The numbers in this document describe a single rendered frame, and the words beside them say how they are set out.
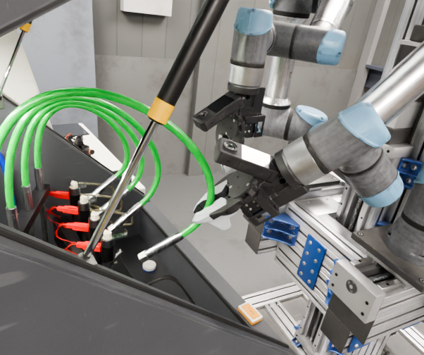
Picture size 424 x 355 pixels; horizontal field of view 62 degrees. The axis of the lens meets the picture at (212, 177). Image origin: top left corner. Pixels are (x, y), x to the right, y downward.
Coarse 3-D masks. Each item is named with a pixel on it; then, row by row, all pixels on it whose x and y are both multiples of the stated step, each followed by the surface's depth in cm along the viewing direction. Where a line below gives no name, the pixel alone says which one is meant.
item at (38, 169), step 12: (60, 108) 80; (84, 108) 83; (48, 120) 80; (108, 120) 88; (36, 132) 80; (120, 132) 91; (36, 144) 80; (36, 156) 82; (36, 168) 83; (120, 168) 96; (36, 180) 84; (108, 180) 95; (96, 192) 94
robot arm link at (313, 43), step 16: (320, 0) 100; (336, 0) 90; (352, 0) 97; (320, 16) 82; (336, 16) 83; (304, 32) 76; (320, 32) 75; (336, 32) 75; (304, 48) 76; (320, 48) 75; (336, 48) 74; (320, 64) 79; (336, 64) 78
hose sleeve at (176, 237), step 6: (174, 234) 68; (180, 234) 68; (168, 240) 68; (174, 240) 68; (180, 240) 68; (156, 246) 68; (162, 246) 68; (168, 246) 68; (150, 252) 68; (156, 252) 68
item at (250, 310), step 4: (244, 304) 79; (248, 304) 79; (244, 308) 78; (248, 308) 78; (252, 308) 78; (240, 312) 78; (248, 312) 77; (252, 312) 77; (256, 312) 77; (244, 316) 77; (252, 316) 76; (256, 316) 76; (248, 320) 76; (260, 320) 77; (252, 324) 75
